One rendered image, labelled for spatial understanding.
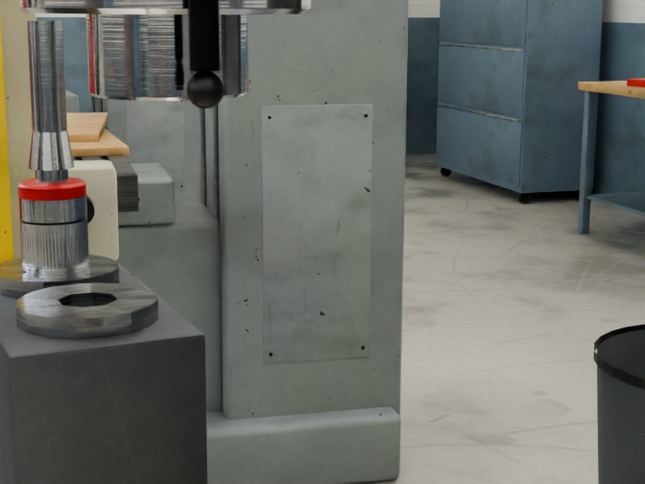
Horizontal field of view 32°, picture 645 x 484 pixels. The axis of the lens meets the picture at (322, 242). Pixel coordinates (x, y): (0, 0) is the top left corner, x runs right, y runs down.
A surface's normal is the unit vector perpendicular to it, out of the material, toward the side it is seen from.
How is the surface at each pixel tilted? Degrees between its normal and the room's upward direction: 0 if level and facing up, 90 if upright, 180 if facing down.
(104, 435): 90
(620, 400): 94
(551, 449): 0
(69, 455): 90
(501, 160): 90
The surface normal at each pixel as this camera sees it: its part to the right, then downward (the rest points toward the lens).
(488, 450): 0.00, -0.98
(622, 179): -0.95, 0.06
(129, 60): -0.33, 0.19
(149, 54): -0.07, 0.21
